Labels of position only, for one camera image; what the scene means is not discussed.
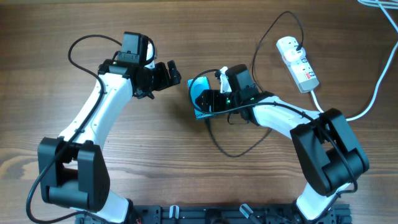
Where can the white charger plug adapter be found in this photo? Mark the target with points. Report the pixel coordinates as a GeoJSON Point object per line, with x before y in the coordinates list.
{"type": "Point", "coordinates": [293, 55]}

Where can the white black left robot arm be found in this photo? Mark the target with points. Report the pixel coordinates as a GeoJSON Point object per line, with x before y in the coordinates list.
{"type": "Point", "coordinates": [72, 170]}

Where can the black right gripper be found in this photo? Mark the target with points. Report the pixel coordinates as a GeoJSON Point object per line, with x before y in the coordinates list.
{"type": "Point", "coordinates": [208, 94]}

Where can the white power strip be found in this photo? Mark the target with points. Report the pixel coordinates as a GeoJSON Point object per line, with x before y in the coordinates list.
{"type": "Point", "coordinates": [302, 72]}

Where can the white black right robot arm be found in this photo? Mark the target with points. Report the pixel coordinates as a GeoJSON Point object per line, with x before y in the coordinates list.
{"type": "Point", "coordinates": [329, 153]}

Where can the Galaxy S25 smartphone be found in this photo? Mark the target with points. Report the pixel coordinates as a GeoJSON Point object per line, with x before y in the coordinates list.
{"type": "Point", "coordinates": [198, 87]}

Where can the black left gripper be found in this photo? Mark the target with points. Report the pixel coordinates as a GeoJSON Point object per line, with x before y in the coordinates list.
{"type": "Point", "coordinates": [163, 81]}

